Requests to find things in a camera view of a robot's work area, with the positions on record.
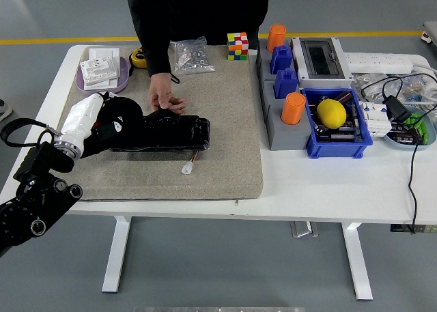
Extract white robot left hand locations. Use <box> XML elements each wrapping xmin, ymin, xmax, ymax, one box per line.
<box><xmin>59</xmin><ymin>91</ymin><xmax>126</xmax><ymax>148</ymax></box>

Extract person's right hand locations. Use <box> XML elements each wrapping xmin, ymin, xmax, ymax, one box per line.
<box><xmin>147</xmin><ymin>72</ymin><xmax>187</xmax><ymax>115</ymax></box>

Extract black rag with red tag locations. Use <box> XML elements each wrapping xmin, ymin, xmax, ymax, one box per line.
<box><xmin>81</xmin><ymin>94</ymin><xmax>146</xmax><ymax>158</ymax></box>

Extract glossy black panel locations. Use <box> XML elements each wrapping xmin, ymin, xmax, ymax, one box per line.
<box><xmin>109</xmin><ymin>107</ymin><xmax>211</xmax><ymax>153</ymax></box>

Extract table height control panel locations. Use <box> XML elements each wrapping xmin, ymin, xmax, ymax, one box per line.
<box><xmin>390</xmin><ymin>224</ymin><xmax>437</xmax><ymax>233</ymax></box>

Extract yellow tape measure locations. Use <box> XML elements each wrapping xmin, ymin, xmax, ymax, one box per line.
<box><xmin>128</xmin><ymin>46</ymin><xmax>148</xmax><ymax>77</ymax></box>

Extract purple oval tray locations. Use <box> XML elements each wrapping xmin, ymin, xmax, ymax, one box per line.
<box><xmin>74</xmin><ymin>55</ymin><xmax>130</xmax><ymax>96</ymax></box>

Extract clear bag of screws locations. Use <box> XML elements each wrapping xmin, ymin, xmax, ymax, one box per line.
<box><xmin>169</xmin><ymin>36</ymin><xmax>216</xmax><ymax>74</ymax></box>

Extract grey-brown mat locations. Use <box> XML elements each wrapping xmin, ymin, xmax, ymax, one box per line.
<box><xmin>56</xmin><ymin>44</ymin><xmax>264</xmax><ymax>202</ymax></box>

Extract person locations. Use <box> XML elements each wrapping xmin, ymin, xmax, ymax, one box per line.
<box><xmin>122</xmin><ymin>0</ymin><xmax>270</xmax><ymax>78</ymax></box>

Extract multicoloured puzzle cube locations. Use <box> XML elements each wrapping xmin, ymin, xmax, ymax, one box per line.
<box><xmin>226</xmin><ymin>31</ymin><xmax>249</xmax><ymax>61</ymax></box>

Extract grey block holder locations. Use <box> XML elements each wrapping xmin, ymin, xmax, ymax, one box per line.
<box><xmin>255</xmin><ymin>38</ymin><xmax>298</xmax><ymax>84</ymax></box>
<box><xmin>262</xmin><ymin>79</ymin><xmax>313</xmax><ymax>152</ymax></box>

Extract blue block with knob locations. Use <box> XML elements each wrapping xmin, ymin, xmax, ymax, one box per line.
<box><xmin>269</xmin><ymin>44</ymin><xmax>294</xmax><ymax>76</ymax></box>
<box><xmin>274</xmin><ymin>68</ymin><xmax>299</xmax><ymax>100</ymax></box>

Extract orange cylinder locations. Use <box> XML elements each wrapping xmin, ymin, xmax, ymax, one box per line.
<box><xmin>280</xmin><ymin>91</ymin><xmax>307</xmax><ymax>126</ymax></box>
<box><xmin>266</xmin><ymin>24</ymin><xmax>287</xmax><ymax>53</ymax></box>

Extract white table leg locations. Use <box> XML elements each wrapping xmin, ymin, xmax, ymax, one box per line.
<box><xmin>101</xmin><ymin>216</ymin><xmax>132</xmax><ymax>294</ymax></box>
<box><xmin>341</xmin><ymin>222</ymin><xmax>373</xmax><ymax>301</ymax></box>

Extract grey electrical distribution box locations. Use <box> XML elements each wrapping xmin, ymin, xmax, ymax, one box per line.
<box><xmin>290</xmin><ymin>36</ymin><xmax>354</xmax><ymax>89</ymax></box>

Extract yellow lemon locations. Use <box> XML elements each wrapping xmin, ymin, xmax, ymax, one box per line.
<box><xmin>316</xmin><ymin>98</ymin><xmax>348</xmax><ymax>128</ymax></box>

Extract dark circuit board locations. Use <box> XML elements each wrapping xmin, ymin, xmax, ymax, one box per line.
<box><xmin>389</xmin><ymin>122</ymin><xmax>431</xmax><ymax>145</ymax></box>
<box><xmin>309</xmin><ymin>93</ymin><xmax>365</xmax><ymax>144</ymax></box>

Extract brown cylindrical capacitor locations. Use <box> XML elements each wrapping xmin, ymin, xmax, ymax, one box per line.
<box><xmin>333</xmin><ymin>90</ymin><xmax>354</xmax><ymax>104</ymax></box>

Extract blue plastic bin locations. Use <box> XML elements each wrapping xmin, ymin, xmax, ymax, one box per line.
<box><xmin>300</xmin><ymin>87</ymin><xmax>374</xmax><ymax>160</ymax></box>

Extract clear bag of metal washers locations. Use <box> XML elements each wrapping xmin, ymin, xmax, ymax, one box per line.
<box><xmin>351</xmin><ymin>72</ymin><xmax>386</xmax><ymax>103</ymax></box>

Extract white circuit breaker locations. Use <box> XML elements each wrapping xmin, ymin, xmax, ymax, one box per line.
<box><xmin>358</xmin><ymin>100</ymin><xmax>393</xmax><ymax>138</ymax></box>

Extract white power strip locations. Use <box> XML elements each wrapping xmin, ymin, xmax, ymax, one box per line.
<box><xmin>343</xmin><ymin>52</ymin><xmax>414</xmax><ymax>74</ymax></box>

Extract clear bag of blue parts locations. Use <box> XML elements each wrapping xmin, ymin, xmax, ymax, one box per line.
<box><xmin>392</xmin><ymin>76</ymin><xmax>434</xmax><ymax>104</ymax></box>

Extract green terminal blocks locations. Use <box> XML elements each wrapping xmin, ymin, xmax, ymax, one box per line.
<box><xmin>404</xmin><ymin>113</ymin><xmax>432</xmax><ymax>145</ymax></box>

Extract light blue dish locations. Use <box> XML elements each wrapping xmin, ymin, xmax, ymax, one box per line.
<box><xmin>382</xmin><ymin>104</ymin><xmax>437</xmax><ymax>152</ymax></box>

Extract white switch plate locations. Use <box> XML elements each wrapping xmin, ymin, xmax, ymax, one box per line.
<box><xmin>79</xmin><ymin>57</ymin><xmax>120</xmax><ymax>89</ymax></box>
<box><xmin>87</xmin><ymin>47</ymin><xmax>121</xmax><ymax>63</ymax></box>

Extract white connector with orange wires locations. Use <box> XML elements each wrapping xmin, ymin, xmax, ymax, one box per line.
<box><xmin>181</xmin><ymin>151</ymin><xmax>199</xmax><ymax>175</ymax></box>

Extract silver bracket under table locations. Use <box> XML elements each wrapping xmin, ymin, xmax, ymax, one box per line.
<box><xmin>289</xmin><ymin>221</ymin><xmax>319</xmax><ymax>238</ymax></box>

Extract black power adapter with cord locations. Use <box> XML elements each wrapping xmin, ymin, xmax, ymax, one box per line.
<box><xmin>360</xmin><ymin>72</ymin><xmax>437</xmax><ymax>235</ymax></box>

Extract thick white cable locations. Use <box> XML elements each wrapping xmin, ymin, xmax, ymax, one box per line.
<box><xmin>411</xmin><ymin>61</ymin><xmax>437</xmax><ymax>110</ymax></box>

